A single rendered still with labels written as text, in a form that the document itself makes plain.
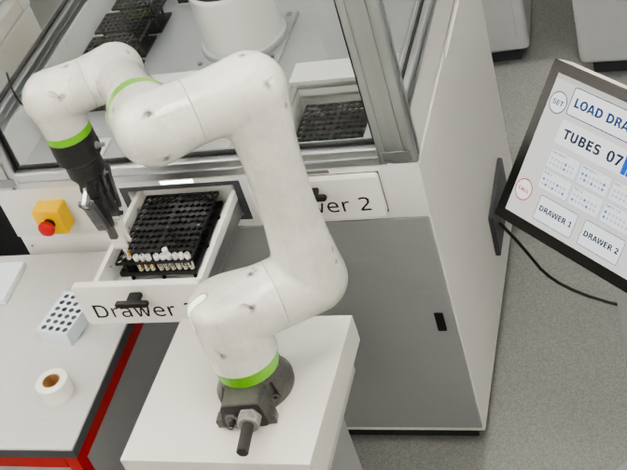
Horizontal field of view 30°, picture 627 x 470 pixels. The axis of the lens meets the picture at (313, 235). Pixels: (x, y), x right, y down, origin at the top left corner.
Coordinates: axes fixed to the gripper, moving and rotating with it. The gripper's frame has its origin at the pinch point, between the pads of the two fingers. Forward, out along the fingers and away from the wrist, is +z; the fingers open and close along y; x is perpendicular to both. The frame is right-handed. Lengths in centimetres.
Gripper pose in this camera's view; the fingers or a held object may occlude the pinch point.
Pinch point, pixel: (118, 232)
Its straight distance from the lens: 246.4
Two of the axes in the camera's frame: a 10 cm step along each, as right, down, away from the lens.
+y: 2.0, -6.8, 7.1
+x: -9.5, 0.5, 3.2
